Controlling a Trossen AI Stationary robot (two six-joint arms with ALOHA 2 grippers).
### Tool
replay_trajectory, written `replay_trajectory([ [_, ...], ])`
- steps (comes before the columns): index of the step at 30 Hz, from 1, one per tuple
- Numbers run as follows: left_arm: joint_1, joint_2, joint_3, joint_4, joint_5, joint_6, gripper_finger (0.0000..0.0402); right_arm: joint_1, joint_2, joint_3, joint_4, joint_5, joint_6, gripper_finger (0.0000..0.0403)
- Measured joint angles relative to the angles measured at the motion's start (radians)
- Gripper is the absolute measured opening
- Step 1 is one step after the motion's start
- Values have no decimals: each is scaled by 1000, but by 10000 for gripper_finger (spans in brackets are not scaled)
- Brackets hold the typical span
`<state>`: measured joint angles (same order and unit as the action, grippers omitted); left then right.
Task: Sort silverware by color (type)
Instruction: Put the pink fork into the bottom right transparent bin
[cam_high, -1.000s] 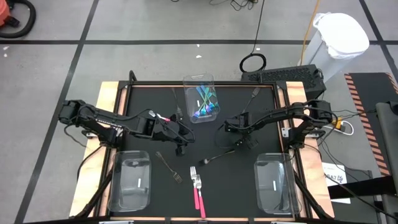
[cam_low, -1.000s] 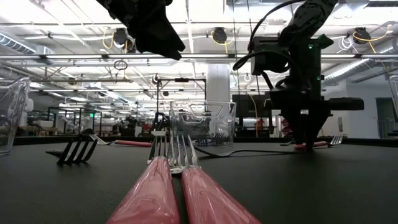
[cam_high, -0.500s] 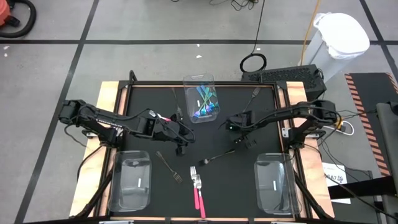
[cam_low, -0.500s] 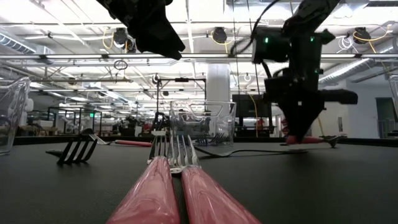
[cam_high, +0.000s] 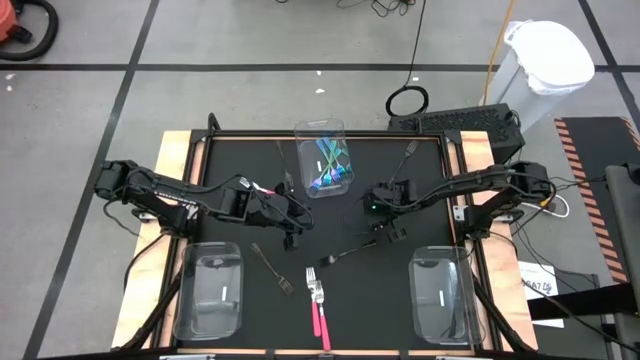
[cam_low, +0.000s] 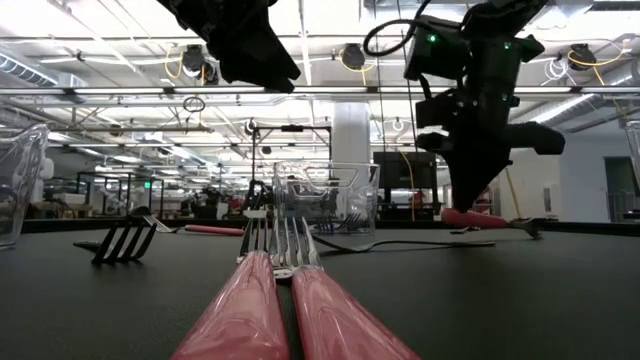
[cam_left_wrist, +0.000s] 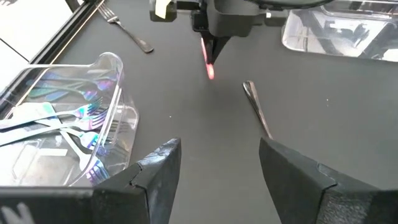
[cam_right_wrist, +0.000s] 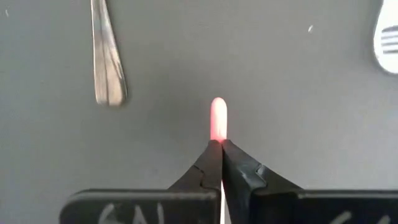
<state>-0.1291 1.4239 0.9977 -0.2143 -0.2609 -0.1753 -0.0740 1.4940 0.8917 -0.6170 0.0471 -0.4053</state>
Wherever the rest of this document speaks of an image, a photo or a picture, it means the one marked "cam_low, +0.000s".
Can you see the black cabinet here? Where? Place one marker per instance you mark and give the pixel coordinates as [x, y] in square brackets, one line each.
[400, 172]

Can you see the background robot arms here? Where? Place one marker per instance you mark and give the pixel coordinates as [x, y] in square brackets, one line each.
[257, 195]

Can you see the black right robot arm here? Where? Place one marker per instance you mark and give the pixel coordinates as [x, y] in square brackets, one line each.
[475, 55]

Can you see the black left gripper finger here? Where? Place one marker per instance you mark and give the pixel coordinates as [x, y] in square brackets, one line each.
[260, 65]

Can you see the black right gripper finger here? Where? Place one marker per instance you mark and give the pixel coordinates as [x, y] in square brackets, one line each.
[462, 185]
[487, 180]

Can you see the white building pillar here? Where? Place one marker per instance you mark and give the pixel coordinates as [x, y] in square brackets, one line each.
[351, 132]

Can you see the clear plastic bin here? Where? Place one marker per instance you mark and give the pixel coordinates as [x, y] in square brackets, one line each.
[367, 190]
[22, 165]

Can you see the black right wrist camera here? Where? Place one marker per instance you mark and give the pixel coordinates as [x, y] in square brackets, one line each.
[430, 112]

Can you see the silver ventilation duct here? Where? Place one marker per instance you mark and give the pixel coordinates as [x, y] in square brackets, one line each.
[25, 70]

